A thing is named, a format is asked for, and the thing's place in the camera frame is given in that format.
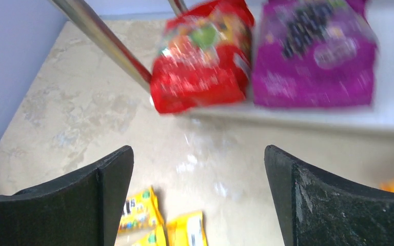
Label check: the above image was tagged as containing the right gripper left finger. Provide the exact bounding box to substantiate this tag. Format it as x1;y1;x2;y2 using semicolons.
0;146;134;245

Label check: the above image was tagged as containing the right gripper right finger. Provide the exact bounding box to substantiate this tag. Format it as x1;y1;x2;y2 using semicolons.
264;145;394;245

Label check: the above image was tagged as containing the yellow M&M bag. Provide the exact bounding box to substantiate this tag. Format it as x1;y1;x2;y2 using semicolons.
118;187;164;233
132;226;167;246

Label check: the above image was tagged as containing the purple candy bag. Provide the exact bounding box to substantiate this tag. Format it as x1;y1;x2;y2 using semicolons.
251;1;378;108

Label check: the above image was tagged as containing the red candy bag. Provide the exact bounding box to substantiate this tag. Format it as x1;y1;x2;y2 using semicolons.
150;1;254;114

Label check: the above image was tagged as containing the yellow candy bag back-side middle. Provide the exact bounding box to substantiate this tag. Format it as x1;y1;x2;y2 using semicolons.
166;211;208;246

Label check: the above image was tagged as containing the white two-tier shelf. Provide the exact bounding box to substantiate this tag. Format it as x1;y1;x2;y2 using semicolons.
54;1;394;134

